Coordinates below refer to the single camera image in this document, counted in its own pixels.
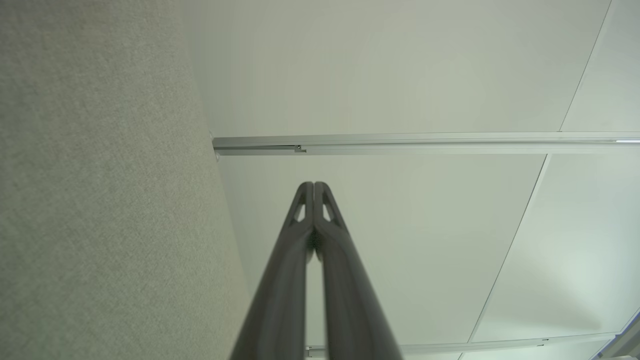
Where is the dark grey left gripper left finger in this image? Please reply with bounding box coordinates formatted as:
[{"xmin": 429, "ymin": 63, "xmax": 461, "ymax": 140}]
[{"xmin": 230, "ymin": 182, "xmax": 315, "ymax": 360}]

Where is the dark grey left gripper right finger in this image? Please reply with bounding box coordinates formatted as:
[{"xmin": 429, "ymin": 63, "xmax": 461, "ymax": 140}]
[{"xmin": 314, "ymin": 181, "xmax": 403, "ymax": 360}]

